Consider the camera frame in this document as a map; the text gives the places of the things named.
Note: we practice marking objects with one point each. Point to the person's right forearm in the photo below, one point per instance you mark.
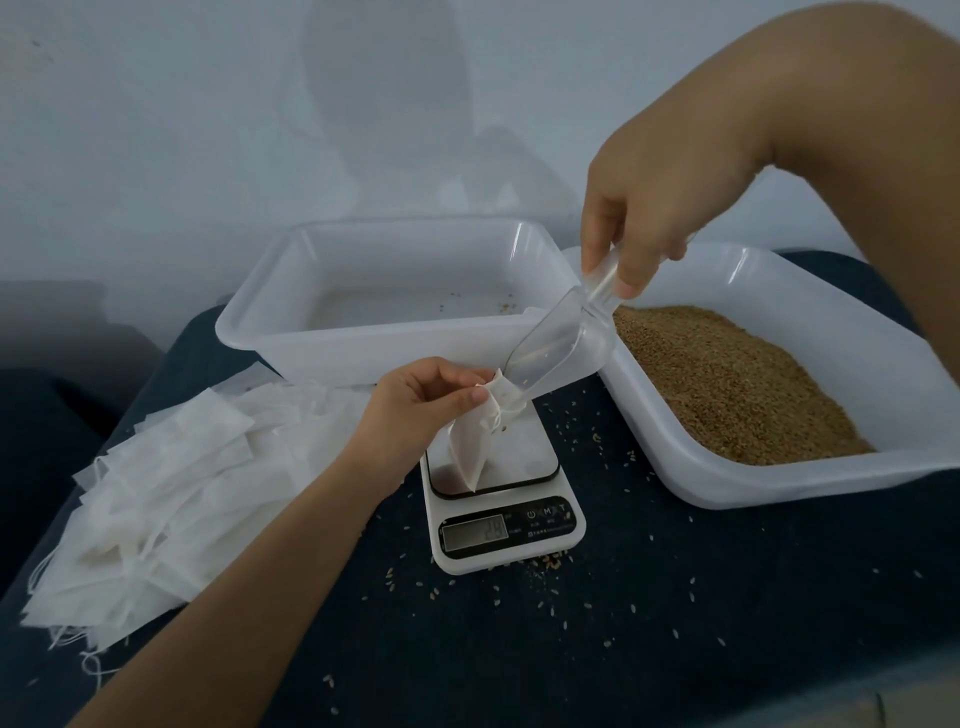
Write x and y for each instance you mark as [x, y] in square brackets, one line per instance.
[870, 120]

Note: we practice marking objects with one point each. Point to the clear plastic scoop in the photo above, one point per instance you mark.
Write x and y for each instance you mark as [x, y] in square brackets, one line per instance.
[558, 342]

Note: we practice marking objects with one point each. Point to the white digital kitchen scale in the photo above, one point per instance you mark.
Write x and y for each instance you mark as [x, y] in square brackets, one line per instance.
[503, 525]

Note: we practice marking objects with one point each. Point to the brown grain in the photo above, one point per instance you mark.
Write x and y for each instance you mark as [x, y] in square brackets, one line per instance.
[743, 390]

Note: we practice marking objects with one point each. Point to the dark blue tablecloth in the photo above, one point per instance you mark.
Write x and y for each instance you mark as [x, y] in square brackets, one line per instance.
[690, 615]
[45, 465]

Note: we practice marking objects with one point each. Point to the person's left hand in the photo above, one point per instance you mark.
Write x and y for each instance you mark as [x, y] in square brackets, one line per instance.
[405, 420]

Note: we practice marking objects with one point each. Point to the white plastic tub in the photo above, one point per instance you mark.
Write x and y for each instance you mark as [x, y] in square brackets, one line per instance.
[375, 353]

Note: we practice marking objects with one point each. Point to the white mesh bag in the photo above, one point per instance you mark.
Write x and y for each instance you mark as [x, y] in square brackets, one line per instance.
[477, 443]

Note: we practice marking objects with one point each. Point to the pile of white bags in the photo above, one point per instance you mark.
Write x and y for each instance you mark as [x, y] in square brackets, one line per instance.
[165, 503]

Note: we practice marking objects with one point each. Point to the person's left forearm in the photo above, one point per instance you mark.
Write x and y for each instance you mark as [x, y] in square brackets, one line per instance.
[225, 615]

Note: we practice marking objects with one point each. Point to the person's right hand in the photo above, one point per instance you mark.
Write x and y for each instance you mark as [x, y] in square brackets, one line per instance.
[668, 173]

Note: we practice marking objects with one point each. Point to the white tray of grain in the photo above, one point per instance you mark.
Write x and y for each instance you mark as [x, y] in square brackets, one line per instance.
[705, 480]

